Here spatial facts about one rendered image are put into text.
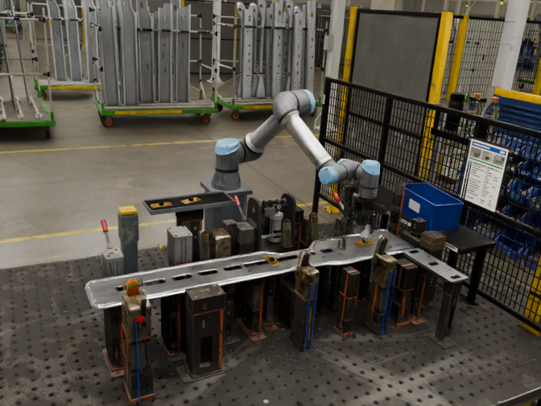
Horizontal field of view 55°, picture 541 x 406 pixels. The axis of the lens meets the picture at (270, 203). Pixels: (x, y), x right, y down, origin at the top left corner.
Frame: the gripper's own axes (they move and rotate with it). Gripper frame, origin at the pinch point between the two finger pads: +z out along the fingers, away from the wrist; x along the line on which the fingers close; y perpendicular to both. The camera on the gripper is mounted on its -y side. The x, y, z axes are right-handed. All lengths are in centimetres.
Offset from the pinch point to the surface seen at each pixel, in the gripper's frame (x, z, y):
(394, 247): 8.3, 2.5, -10.0
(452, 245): 19.6, 0.1, -32.2
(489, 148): 11, -40, -55
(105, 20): -720, -56, -37
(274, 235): -17.8, 0.3, 35.9
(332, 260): 8.8, 2.2, 23.2
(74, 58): -963, 28, -21
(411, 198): -12.4, -9.9, -35.9
